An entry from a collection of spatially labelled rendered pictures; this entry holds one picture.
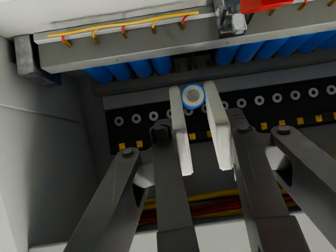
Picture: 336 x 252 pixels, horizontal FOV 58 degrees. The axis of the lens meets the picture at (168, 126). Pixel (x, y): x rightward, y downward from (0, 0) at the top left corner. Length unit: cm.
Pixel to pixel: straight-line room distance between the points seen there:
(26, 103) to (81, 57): 6
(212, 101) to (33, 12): 12
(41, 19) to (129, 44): 6
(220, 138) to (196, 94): 6
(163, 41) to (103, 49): 4
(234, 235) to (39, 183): 15
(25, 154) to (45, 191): 4
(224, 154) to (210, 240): 7
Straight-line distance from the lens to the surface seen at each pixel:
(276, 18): 24
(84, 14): 22
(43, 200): 27
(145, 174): 15
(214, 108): 18
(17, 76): 25
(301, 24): 24
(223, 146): 17
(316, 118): 38
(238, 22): 19
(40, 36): 24
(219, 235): 22
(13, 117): 24
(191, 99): 21
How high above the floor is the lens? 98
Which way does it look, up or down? 12 degrees up
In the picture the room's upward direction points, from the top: 171 degrees clockwise
